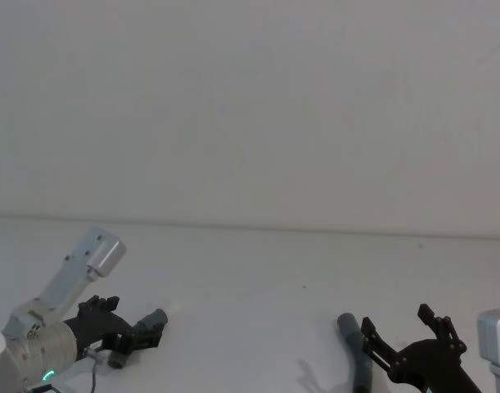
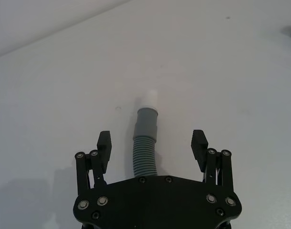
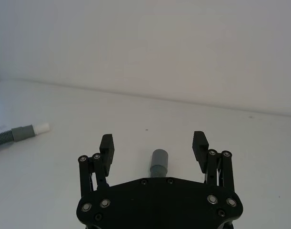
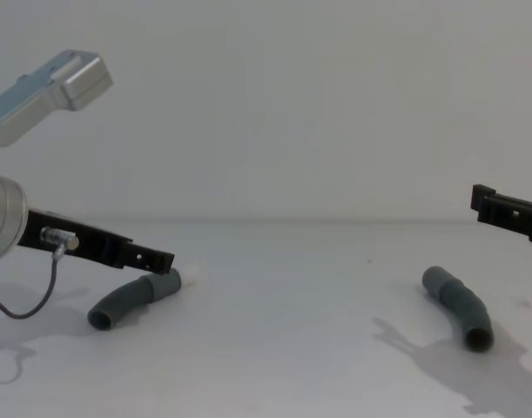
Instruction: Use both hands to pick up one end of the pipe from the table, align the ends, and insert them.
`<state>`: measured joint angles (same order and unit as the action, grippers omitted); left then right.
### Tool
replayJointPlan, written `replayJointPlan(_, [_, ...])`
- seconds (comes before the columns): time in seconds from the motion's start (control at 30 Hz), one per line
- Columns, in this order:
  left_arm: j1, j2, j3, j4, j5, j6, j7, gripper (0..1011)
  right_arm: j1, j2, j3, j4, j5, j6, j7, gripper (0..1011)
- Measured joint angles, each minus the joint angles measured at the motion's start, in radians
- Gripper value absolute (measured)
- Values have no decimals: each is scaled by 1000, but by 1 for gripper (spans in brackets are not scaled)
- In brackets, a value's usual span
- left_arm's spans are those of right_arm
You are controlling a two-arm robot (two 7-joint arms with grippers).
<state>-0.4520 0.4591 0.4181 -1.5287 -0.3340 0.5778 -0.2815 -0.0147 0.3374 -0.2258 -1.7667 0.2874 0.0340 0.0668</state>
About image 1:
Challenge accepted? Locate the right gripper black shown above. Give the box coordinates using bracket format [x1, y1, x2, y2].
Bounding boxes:
[360, 303, 484, 393]

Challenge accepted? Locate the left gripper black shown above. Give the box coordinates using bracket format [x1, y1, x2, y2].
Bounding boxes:
[63, 294, 166, 362]

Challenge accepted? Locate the short grey tube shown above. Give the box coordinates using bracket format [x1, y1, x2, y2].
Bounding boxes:
[109, 308, 169, 369]

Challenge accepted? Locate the long grey tube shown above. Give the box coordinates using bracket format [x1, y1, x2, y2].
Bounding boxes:
[336, 312, 374, 393]

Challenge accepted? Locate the white table cloth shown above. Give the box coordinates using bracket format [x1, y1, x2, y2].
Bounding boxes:
[0, 215, 500, 393]

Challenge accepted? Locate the thin dark gripper cable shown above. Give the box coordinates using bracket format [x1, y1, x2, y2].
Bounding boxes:
[83, 346, 112, 393]

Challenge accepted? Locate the right robot arm grey camera housing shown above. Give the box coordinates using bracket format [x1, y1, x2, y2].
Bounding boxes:
[476, 305, 500, 393]

